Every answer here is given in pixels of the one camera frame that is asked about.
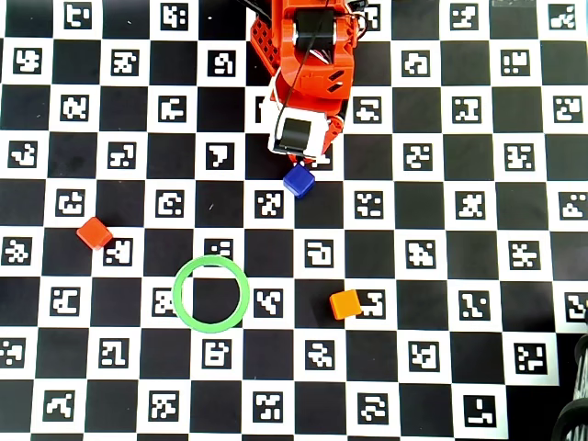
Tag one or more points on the black white marker checkerboard mat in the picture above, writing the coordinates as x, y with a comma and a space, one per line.
413, 257

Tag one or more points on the blue cube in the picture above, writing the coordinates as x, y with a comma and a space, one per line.
298, 180

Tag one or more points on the red cube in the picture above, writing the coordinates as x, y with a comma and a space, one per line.
94, 232

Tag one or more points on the red robot arm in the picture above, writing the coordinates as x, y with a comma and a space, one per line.
317, 82

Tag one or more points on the orange cube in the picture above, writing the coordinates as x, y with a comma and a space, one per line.
345, 304

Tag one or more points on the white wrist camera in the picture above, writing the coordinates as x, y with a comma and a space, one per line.
317, 133

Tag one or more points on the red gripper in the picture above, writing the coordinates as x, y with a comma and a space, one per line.
296, 130

